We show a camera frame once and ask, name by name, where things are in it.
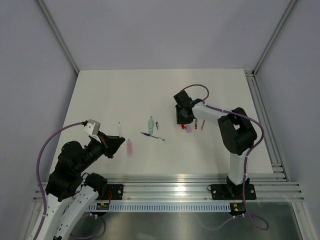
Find green highlighter marker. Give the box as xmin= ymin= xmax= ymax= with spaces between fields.
xmin=148 ymin=116 xmax=154 ymax=135

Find red gel pen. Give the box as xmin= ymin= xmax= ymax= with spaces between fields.
xmin=194 ymin=118 xmax=198 ymax=130

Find clear red-tipped pen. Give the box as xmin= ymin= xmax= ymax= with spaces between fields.
xmin=118 ymin=122 xmax=123 ymax=138

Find right aluminium side rail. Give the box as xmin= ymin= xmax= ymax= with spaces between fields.
xmin=244 ymin=69 xmax=290 ymax=182

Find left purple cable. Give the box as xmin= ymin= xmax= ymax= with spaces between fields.
xmin=32 ymin=120 xmax=106 ymax=240

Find aluminium front rail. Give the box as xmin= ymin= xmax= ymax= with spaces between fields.
xmin=32 ymin=173 xmax=305 ymax=203

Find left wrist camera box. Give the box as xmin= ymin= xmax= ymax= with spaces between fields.
xmin=83 ymin=119 xmax=101 ymax=142

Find pink highlighter marker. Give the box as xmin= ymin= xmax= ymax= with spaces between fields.
xmin=126 ymin=139 xmax=133 ymax=158

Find left aluminium frame post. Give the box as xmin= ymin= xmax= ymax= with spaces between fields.
xmin=34 ymin=0 xmax=80 ymax=76

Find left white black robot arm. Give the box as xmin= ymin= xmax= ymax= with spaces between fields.
xmin=29 ymin=132 xmax=125 ymax=240

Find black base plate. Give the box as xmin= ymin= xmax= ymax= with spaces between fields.
xmin=207 ymin=184 xmax=257 ymax=201
xmin=97 ymin=184 xmax=124 ymax=201

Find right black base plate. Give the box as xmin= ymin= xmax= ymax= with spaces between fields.
xmin=207 ymin=184 xmax=257 ymax=201

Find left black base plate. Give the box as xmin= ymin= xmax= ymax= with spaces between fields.
xmin=97 ymin=184 xmax=124 ymax=201

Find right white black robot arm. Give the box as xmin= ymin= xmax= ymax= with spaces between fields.
xmin=173 ymin=90 xmax=257 ymax=198

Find white slotted cable duct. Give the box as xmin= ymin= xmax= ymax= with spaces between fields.
xmin=86 ymin=202 xmax=244 ymax=213

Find blue ballpoint pen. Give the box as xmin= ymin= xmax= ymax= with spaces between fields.
xmin=140 ymin=132 xmax=165 ymax=142

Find pink highlighter cap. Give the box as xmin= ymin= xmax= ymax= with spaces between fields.
xmin=185 ymin=125 xmax=192 ymax=133

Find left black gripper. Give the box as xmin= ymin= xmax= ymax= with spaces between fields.
xmin=75 ymin=130 xmax=125 ymax=174

